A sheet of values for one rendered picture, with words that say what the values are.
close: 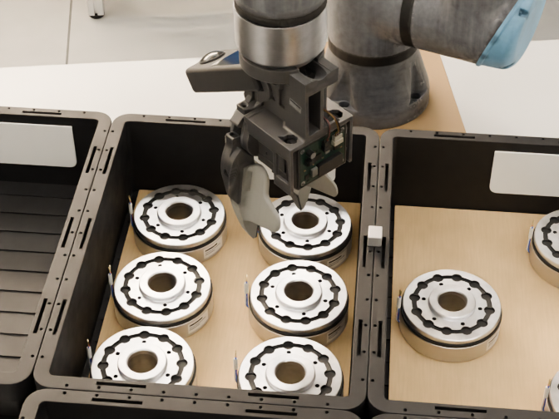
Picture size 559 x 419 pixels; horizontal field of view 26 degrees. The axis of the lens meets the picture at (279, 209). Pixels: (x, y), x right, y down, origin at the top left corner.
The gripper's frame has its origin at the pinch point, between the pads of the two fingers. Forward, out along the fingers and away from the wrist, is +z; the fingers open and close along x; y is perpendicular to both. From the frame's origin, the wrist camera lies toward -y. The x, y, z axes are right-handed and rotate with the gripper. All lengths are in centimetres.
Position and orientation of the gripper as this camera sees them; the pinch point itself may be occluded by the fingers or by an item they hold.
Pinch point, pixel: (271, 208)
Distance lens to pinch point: 114.7
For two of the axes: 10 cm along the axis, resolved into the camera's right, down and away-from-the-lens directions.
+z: 0.2, 7.3, 6.9
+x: 7.7, -4.5, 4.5
